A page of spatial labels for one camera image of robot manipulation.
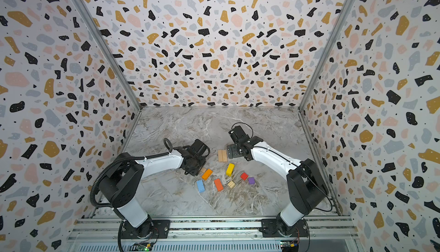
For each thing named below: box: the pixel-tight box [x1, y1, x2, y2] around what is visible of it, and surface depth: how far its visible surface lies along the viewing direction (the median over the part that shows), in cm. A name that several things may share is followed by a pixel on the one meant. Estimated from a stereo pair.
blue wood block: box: [195, 179, 206, 194], surface depth 87 cm
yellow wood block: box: [225, 162, 235, 177], surface depth 92 cm
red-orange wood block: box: [214, 178, 224, 192], surface depth 89 cm
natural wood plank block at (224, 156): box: [221, 149, 228, 163], surface depth 99 cm
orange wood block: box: [201, 168, 214, 181], surface depth 92 cm
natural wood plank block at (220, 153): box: [217, 149, 223, 163], surface depth 99 cm
